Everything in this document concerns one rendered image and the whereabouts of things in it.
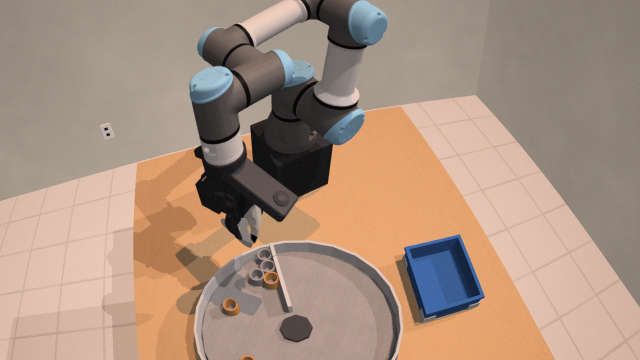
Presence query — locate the blue plastic crate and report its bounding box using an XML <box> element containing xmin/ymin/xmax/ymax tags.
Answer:
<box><xmin>402</xmin><ymin>234</ymin><xmax>485</xmax><ymax>324</ymax></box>

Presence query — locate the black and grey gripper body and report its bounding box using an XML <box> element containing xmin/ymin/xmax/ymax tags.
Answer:
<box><xmin>194</xmin><ymin>141</ymin><xmax>254</xmax><ymax>219</ymax></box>

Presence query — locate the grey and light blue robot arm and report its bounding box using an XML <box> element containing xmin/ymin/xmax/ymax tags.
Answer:
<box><xmin>189</xmin><ymin>0</ymin><xmax>388</xmax><ymax>222</ymax></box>

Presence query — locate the grey metal sleeve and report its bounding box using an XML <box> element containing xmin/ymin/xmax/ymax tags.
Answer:
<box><xmin>260</xmin><ymin>260</ymin><xmax>277</xmax><ymax>274</ymax></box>
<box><xmin>257</xmin><ymin>248</ymin><xmax>274</xmax><ymax>264</ymax></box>
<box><xmin>249</xmin><ymin>268</ymin><xmax>265</xmax><ymax>287</ymax></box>

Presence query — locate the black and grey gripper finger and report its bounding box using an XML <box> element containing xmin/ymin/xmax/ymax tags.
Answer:
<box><xmin>244</xmin><ymin>204</ymin><xmax>263</xmax><ymax>243</ymax></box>
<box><xmin>220</xmin><ymin>208</ymin><xmax>254</xmax><ymax>248</ymax></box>

